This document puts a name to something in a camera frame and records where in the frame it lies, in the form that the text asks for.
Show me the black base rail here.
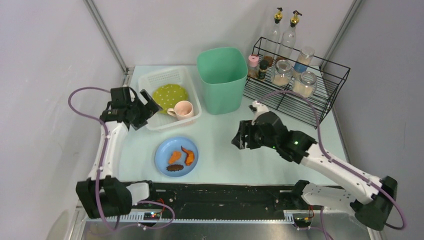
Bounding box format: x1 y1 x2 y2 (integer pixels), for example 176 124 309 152
133 181 319 222

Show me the black wire two-tier rack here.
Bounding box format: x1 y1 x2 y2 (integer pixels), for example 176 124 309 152
243 56 351 128

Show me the pink ceramic mug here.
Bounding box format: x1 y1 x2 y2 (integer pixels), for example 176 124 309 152
167 100 194 121

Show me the green plastic waste bin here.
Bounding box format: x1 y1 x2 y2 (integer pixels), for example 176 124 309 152
196 47 248 115

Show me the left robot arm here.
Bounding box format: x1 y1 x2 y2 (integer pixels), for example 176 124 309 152
75 86 162 219

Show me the white plastic perforated basket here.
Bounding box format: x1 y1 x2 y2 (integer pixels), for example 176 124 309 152
138 66 202 132

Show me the green scalloped plate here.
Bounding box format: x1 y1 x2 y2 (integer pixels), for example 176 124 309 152
152 84 189 114

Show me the dark brown sea cucumber toy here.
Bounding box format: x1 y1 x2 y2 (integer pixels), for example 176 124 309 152
166 164 184 172

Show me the blue round plate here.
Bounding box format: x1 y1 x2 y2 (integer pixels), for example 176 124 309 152
154 136 199 178

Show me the clear bottle blue label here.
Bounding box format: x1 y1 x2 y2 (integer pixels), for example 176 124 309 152
292 46 315 79

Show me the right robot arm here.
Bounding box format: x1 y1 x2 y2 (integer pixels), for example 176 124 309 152
231 111 398 231

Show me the left aluminium frame post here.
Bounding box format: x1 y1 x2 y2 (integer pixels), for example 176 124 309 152
83 0 129 75

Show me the glass oil bottle gold spout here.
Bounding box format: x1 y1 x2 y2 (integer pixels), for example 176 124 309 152
262 7 283 68

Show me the pink-lid spice shaker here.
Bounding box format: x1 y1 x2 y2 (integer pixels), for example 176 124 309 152
247 54 259 78

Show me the orange chicken wing toy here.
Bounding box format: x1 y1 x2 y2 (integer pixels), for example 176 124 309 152
181 146 195 167

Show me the right aluminium frame post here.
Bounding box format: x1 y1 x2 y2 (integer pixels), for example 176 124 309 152
319 0 364 70

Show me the orange fried food piece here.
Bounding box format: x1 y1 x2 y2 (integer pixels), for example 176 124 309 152
168 150 182 165

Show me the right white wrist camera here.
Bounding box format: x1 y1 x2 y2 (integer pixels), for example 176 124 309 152
249 100 269 118

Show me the aluminium frame post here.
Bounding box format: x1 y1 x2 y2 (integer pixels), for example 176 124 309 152
83 0 129 75
319 0 364 70

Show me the glass jar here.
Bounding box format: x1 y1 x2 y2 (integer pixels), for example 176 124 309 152
271 59 293 86
292 71 318 98

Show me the small black-lid spice jar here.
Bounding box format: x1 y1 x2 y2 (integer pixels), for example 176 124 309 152
257 59 269 81

